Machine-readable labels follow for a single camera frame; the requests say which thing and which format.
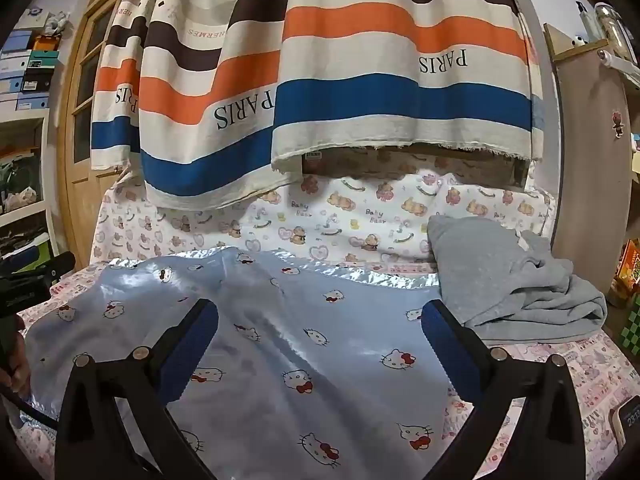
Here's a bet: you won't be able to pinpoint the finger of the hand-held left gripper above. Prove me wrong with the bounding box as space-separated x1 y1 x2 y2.
0 246 77 282

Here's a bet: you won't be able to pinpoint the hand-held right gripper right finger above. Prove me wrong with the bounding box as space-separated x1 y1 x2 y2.
421 299 587 480

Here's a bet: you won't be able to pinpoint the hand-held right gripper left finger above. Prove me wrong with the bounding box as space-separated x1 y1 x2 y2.
54 298 221 480

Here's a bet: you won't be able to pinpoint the blue cat-print satin pants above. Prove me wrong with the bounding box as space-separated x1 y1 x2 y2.
22 247 468 480

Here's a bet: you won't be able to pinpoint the person's left hand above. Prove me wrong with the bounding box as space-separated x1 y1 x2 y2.
0 327 32 398

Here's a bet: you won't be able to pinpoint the wooden door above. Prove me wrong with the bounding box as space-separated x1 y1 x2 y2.
56 0 151 268

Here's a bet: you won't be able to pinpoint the white shelf unit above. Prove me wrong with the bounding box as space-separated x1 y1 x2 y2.
0 110 66 261

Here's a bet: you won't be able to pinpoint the grey folded cloth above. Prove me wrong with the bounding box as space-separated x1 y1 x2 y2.
427 214 608 346

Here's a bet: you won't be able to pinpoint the pink printed bed sheet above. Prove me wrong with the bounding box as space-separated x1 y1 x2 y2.
15 260 640 480

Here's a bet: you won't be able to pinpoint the green checkered box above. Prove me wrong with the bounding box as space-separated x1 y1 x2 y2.
617 292 640 353

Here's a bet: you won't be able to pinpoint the bear-print white sheet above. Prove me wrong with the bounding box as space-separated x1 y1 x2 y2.
92 170 558 266

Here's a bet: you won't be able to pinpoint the white timer device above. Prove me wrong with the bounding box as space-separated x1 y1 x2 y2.
610 395 640 448

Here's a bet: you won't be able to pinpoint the stack of file boxes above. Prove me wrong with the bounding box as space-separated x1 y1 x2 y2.
0 27 63 113

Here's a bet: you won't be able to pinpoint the colourful snack packet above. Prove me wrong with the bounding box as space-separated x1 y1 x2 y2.
612 240 640 306

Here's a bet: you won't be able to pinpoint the wooden cabinet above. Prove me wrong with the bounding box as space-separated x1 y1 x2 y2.
542 22 640 296

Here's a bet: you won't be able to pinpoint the striped hanging cloth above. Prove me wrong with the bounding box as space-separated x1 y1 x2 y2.
90 0 546 211

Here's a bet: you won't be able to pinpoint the pump bottle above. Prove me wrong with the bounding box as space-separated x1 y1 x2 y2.
575 0 594 43

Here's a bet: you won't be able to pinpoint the glass jar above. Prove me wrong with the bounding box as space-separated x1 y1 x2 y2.
595 2 633 58

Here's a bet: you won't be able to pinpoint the black cable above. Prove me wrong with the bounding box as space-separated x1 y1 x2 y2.
0 385 58 431

